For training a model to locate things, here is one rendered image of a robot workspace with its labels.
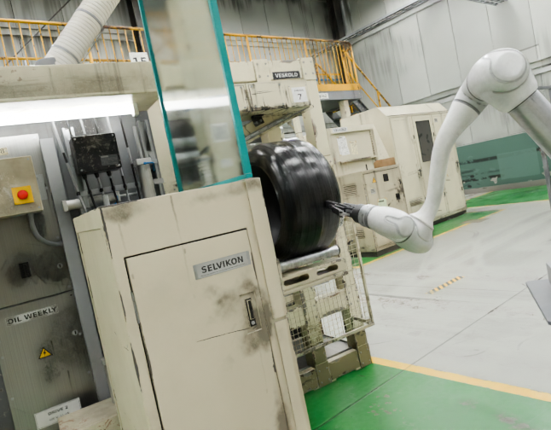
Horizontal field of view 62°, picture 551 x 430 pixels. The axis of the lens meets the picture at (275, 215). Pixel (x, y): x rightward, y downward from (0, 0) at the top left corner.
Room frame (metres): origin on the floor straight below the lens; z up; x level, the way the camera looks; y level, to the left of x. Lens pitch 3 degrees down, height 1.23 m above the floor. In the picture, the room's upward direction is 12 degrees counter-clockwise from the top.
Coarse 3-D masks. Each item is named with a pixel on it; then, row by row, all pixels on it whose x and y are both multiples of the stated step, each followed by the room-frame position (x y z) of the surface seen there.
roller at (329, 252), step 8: (328, 248) 2.07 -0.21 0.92; (336, 248) 2.08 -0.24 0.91; (304, 256) 2.00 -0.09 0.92; (312, 256) 2.01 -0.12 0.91; (320, 256) 2.03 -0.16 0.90; (328, 256) 2.06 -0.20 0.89; (280, 264) 1.93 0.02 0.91; (288, 264) 1.95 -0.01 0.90; (296, 264) 1.97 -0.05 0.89; (304, 264) 2.00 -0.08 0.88
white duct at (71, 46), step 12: (84, 0) 2.03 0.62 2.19; (96, 0) 2.03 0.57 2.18; (108, 0) 2.06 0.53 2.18; (84, 12) 2.00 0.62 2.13; (96, 12) 2.02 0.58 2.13; (108, 12) 2.07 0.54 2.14; (72, 24) 1.98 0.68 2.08; (84, 24) 1.99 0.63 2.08; (96, 24) 2.03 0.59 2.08; (60, 36) 1.97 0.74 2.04; (72, 36) 1.96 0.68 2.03; (84, 36) 1.99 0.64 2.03; (60, 48) 1.94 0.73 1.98; (72, 48) 1.96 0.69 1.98; (84, 48) 2.00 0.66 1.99; (60, 60) 1.93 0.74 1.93; (72, 60) 1.96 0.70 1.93
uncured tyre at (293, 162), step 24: (264, 144) 2.05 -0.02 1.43; (288, 144) 2.04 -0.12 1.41; (264, 168) 1.97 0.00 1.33; (288, 168) 1.90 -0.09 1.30; (312, 168) 1.94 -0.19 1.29; (264, 192) 2.40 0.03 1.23; (288, 192) 1.88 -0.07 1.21; (312, 192) 1.90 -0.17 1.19; (336, 192) 1.96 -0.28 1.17; (288, 216) 1.89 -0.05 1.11; (312, 216) 1.90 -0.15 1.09; (336, 216) 1.97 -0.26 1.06; (288, 240) 1.93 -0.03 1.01; (312, 240) 1.96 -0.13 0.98
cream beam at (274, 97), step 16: (288, 80) 2.45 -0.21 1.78; (304, 80) 2.50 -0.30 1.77; (240, 96) 2.30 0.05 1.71; (256, 96) 2.34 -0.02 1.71; (272, 96) 2.39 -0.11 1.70; (288, 96) 2.44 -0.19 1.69; (240, 112) 2.29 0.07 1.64; (256, 112) 2.37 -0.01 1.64; (272, 112) 2.47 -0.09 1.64; (288, 112) 2.57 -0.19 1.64
